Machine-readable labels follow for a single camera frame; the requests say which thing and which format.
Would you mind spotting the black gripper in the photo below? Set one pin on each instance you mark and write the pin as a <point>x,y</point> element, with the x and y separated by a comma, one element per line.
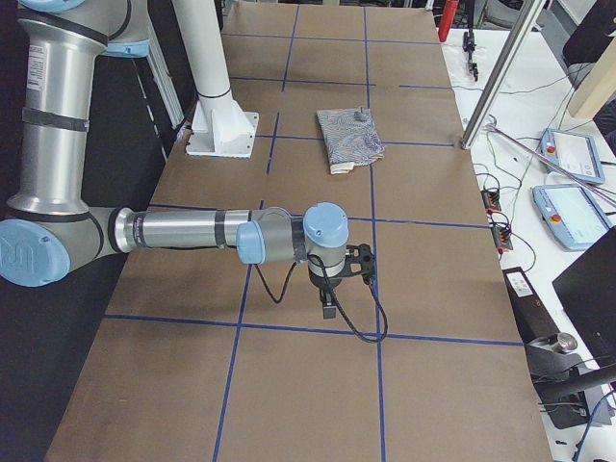
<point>320,281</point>

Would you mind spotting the blue white striped polo shirt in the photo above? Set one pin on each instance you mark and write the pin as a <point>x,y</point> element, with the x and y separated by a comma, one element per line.
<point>350,137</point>

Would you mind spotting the black box with label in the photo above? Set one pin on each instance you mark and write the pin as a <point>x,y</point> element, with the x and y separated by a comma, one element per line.
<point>532,318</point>

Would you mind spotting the blue teach pendant near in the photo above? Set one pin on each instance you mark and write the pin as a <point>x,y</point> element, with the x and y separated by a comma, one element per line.
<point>571,214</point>

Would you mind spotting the blue teach pendant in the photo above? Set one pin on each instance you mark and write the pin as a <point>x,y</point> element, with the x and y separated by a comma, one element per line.
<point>571,214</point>
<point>575,153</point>

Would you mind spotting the black monitor corner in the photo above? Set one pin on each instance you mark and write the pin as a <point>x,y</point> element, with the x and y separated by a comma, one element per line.
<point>586,290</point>

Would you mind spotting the blue teach pendant far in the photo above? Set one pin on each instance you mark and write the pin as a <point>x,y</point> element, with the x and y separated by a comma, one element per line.
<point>575,153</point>

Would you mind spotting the black tripod stick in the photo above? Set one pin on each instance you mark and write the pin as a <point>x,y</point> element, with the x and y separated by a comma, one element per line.
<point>468,44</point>

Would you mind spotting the white reacher grabber stick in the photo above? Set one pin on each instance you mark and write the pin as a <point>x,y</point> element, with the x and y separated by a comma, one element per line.
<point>491,127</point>

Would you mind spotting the red cylinder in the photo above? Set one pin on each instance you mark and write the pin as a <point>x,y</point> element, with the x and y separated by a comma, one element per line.
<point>446,20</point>

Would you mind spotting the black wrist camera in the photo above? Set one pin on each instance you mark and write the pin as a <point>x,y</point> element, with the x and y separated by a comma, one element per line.
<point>360,261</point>

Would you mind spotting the white pedestal column base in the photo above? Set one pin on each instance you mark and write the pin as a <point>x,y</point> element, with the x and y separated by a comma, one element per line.
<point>220,127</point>

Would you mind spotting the aluminium frame post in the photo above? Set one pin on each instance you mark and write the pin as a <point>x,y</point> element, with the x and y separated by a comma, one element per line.
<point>512,45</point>

